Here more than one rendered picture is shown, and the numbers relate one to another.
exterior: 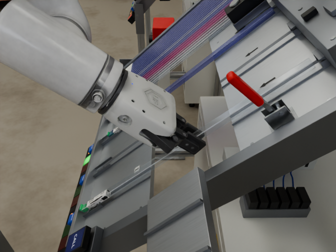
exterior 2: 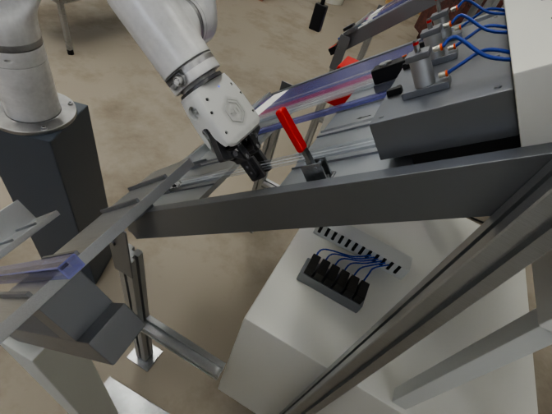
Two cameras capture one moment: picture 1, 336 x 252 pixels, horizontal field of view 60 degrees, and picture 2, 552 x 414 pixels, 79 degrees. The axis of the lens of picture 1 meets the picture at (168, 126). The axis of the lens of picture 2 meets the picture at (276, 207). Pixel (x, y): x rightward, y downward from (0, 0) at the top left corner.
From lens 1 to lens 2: 0.20 m
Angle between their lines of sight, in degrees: 12
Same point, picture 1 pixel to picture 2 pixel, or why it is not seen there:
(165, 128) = (224, 137)
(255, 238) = (293, 301)
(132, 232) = (170, 218)
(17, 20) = not seen: outside the picture
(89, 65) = (181, 49)
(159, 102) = (236, 116)
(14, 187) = (144, 160)
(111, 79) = (195, 71)
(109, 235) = (153, 211)
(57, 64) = (154, 35)
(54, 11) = not seen: outside the picture
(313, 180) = (392, 288)
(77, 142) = not seen: hidden behind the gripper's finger
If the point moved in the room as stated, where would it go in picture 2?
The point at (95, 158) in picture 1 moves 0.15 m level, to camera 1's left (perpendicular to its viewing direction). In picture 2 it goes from (195, 155) to (148, 130)
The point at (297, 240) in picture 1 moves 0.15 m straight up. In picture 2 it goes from (330, 324) to (357, 292)
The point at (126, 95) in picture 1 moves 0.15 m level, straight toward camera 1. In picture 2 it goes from (204, 92) to (146, 147)
